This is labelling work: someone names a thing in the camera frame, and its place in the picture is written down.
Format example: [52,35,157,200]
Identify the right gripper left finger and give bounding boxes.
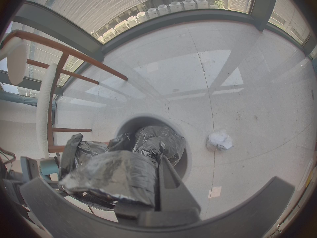
[114,203,140,219]

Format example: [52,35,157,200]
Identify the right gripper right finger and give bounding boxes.
[158,155,201,213]

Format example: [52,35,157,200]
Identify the black plastic bag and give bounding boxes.
[58,125,186,211]

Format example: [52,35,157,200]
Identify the white trash bin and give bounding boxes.
[115,116,193,180]

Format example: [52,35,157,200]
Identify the crumpled white paper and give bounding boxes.
[206,130,234,152]

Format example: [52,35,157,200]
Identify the white cushioned wooden chair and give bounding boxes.
[0,30,128,163]

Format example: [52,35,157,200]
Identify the blue-green curtain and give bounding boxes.
[0,89,39,106]

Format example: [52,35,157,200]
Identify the window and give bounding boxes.
[5,0,317,101]

